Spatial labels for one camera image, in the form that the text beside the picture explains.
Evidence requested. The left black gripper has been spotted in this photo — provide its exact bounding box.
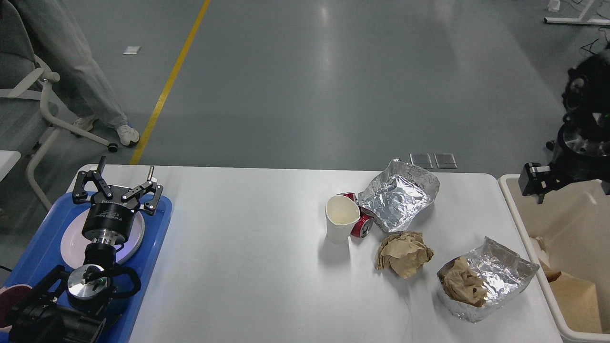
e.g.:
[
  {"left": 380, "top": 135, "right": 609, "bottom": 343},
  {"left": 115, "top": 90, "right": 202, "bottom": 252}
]
[{"left": 72, "top": 156, "right": 164, "bottom": 244}]

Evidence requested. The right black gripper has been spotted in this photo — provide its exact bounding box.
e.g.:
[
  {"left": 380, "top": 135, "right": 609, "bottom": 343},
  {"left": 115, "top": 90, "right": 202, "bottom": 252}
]
[{"left": 518, "top": 123, "right": 610, "bottom": 204}]

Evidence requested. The pink plate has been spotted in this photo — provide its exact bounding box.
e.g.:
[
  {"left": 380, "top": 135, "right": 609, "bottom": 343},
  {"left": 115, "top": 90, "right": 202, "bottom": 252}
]
[{"left": 61, "top": 208, "right": 145, "bottom": 267}]

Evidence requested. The pink mug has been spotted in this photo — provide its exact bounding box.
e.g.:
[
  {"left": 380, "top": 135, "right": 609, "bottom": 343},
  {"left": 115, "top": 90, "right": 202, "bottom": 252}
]
[{"left": 0, "top": 284, "right": 32, "bottom": 333}]

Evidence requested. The foil bowl with paper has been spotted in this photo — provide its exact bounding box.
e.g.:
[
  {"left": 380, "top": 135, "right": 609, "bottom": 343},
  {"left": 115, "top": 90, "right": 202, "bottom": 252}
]
[{"left": 436, "top": 237, "right": 540, "bottom": 323}]

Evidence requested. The large brown paper bag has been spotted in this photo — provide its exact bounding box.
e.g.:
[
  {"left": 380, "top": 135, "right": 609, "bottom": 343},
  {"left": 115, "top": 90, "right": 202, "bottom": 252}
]
[{"left": 544, "top": 271, "right": 603, "bottom": 333}]

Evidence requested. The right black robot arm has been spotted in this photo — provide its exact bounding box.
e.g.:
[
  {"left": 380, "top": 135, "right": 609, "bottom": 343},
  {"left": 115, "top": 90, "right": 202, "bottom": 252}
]
[{"left": 518, "top": 49, "right": 610, "bottom": 204}]

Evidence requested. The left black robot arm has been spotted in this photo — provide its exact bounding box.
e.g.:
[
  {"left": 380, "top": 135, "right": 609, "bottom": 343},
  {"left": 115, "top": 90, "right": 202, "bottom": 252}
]
[{"left": 1, "top": 159, "right": 172, "bottom": 343}]

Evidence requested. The beige plastic bin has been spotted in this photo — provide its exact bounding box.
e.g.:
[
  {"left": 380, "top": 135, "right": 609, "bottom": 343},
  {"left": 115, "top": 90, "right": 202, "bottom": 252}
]
[{"left": 498, "top": 174, "right": 610, "bottom": 343}]

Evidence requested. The blue plastic tray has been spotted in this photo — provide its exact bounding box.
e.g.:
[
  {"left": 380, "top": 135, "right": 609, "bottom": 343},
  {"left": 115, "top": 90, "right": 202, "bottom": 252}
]
[{"left": 4, "top": 193, "right": 173, "bottom": 343}]

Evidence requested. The white side table corner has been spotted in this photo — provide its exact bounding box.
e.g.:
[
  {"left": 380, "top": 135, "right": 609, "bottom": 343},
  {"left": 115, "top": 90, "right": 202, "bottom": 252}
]
[{"left": 0, "top": 150, "right": 21, "bottom": 182}]

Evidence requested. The grey office chair left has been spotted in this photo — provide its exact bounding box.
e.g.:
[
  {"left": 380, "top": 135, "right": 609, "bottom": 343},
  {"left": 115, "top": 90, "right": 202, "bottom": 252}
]
[{"left": 0, "top": 0, "right": 118, "bottom": 209}]

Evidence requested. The right floor outlet plate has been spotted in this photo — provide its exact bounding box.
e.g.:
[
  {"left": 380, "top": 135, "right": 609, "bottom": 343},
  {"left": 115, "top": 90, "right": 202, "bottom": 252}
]
[{"left": 434, "top": 153, "right": 458, "bottom": 169}]

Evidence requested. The floor outlet plate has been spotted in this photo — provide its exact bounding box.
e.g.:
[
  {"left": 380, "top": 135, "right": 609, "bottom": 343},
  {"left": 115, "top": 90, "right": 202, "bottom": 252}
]
[
  {"left": 409, "top": 153, "right": 434, "bottom": 170},
  {"left": 434, "top": 153, "right": 458, "bottom": 169}
]

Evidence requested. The left floor outlet plate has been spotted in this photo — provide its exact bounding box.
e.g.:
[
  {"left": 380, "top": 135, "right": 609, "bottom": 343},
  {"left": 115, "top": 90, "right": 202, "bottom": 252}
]
[{"left": 409, "top": 153, "right": 434, "bottom": 170}]

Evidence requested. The white table leg far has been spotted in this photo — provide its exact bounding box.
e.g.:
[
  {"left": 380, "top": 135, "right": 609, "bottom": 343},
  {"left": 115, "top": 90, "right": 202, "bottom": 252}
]
[{"left": 543, "top": 0, "right": 610, "bottom": 26}]

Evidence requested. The person in grey trousers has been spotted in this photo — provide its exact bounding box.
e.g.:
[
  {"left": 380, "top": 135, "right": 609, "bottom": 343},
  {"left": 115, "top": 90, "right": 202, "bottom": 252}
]
[{"left": 12, "top": 0, "right": 140, "bottom": 146}]

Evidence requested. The crumpled aluminium foil sheet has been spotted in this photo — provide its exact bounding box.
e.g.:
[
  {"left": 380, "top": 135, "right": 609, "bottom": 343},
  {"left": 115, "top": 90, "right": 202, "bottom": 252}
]
[{"left": 356, "top": 158, "right": 440, "bottom": 233}]

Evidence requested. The crumpled brown paper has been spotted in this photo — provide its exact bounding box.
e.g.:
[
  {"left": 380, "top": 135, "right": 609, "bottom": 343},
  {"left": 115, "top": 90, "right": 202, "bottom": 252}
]
[{"left": 375, "top": 232, "right": 434, "bottom": 279}]

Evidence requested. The crushed red soda can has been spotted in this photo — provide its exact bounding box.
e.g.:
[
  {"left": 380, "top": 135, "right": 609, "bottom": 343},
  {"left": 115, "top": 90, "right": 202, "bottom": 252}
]
[{"left": 338, "top": 192, "right": 374, "bottom": 238}]

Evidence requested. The white paper cup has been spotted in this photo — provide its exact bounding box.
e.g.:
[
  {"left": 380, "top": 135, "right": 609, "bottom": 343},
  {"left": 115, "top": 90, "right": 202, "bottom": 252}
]
[{"left": 325, "top": 195, "right": 360, "bottom": 244}]

